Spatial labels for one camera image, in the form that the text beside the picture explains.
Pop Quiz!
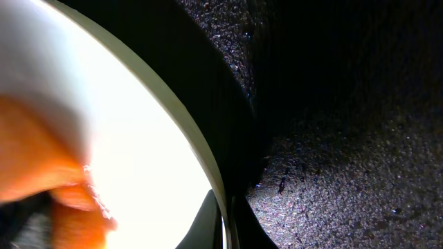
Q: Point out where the green and orange sponge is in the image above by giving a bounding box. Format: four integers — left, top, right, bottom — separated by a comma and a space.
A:
1, 95, 112, 249

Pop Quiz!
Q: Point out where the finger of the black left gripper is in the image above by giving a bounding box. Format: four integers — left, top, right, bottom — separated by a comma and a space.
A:
1, 193, 52, 249

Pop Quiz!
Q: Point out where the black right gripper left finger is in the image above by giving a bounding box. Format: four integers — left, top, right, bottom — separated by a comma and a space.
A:
177, 190, 223, 249

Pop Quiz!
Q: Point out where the black rectangular tray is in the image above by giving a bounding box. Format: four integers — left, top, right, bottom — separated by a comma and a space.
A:
69, 1, 442, 248

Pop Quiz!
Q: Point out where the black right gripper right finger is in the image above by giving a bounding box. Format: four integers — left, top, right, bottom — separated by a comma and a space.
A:
230, 196, 278, 249

